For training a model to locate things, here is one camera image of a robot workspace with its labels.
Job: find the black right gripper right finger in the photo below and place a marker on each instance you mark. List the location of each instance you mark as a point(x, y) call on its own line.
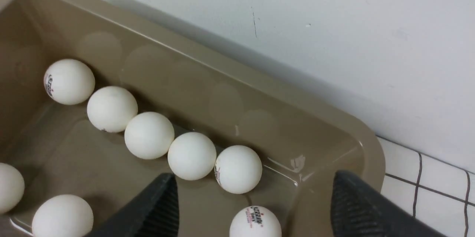
point(358, 210)

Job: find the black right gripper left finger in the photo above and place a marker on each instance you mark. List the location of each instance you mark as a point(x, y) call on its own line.
point(154, 212)

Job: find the white printed ball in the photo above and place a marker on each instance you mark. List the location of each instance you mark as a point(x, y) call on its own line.
point(69, 82)

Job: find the white black-grid tablecloth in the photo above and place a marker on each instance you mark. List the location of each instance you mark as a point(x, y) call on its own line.
point(434, 192)

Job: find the olive green plastic bin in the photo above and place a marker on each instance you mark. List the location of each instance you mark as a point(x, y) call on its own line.
point(300, 139)

